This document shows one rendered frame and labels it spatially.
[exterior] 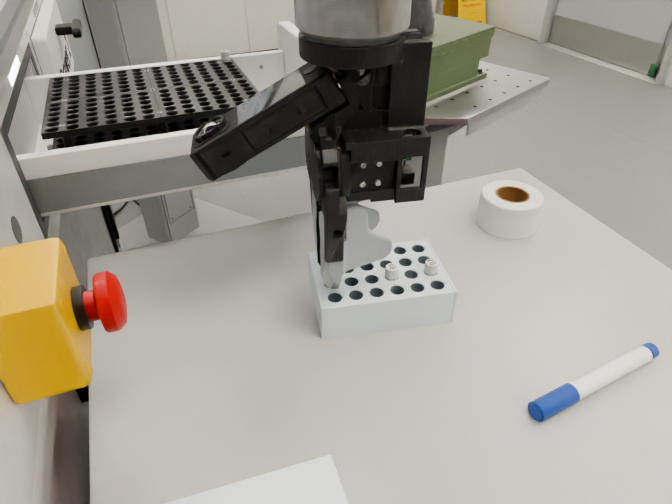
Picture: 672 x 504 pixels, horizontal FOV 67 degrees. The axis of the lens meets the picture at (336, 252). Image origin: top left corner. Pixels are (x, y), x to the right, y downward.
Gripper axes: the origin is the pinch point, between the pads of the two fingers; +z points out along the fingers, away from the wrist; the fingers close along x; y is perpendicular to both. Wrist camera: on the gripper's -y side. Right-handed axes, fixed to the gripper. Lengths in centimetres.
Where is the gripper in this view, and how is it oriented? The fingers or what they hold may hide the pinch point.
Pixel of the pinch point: (324, 271)
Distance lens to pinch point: 45.6
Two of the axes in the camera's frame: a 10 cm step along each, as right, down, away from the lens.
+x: -1.8, -5.9, 7.9
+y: 9.8, -1.1, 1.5
